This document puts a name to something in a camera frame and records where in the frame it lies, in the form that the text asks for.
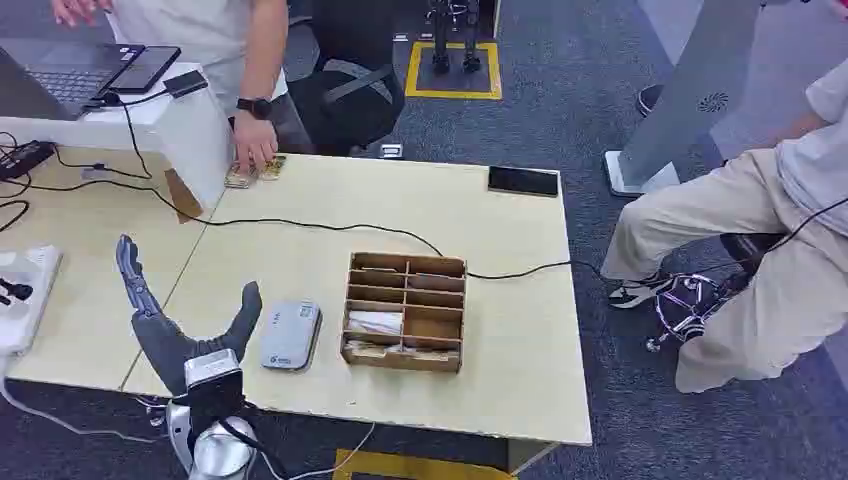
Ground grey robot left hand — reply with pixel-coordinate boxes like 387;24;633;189
115;233;264;397

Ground white card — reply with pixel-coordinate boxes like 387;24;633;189
347;310;405;337

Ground wooden card box with slots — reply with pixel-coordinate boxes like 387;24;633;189
340;251;468;374

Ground chrome chair base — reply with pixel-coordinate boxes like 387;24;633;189
135;395;171;428

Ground grey card reader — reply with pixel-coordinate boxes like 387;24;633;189
259;300;324;372

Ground white power strip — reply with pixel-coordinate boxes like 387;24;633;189
0;245;64;356

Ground black plug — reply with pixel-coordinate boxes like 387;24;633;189
0;277;34;307

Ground white desk riser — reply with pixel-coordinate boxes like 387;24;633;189
0;62;235;213

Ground stack of printed cards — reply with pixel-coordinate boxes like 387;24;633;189
344;340;460;363

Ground black power brick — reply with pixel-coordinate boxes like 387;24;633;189
0;140;58;182

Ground black wristwatch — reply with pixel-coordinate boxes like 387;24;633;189
235;96;275;122

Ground small black adapter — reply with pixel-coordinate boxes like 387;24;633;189
162;69;209;100

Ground yellow floor tape strip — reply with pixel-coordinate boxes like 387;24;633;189
331;448;519;480

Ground black tablet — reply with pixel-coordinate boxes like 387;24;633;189
108;45;182;95

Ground dark laptop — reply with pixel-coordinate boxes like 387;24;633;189
0;38;146;123

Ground black office chair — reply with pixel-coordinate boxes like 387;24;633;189
286;0;407;158

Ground standing person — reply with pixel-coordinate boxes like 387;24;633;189
50;0;314;176

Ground black phone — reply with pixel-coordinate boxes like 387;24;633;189
487;165;560;198

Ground black robot legs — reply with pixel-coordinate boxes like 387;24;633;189
425;0;484;75

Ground chrome stool with black seat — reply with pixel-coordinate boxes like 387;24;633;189
645;231;790;354

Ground dark shoe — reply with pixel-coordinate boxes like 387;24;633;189
635;83;666;119

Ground white kiosk stand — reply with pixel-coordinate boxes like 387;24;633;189
603;0;764;199

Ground seated person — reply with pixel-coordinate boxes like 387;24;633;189
600;56;848;396

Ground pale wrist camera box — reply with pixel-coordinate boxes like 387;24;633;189
183;349;246;423

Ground white power strip cable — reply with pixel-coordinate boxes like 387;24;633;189
0;354;160;445

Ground looped black cable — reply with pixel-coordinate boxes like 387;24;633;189
0;198;32;234

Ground black laptop cable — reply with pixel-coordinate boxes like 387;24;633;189
84;91;175;181

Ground thin white cable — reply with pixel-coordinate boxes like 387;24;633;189
260;422;377;480

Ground long black cable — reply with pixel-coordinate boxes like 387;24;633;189
0;178;607;283

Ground black cable at stool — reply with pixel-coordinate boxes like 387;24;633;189
767;196;848;254

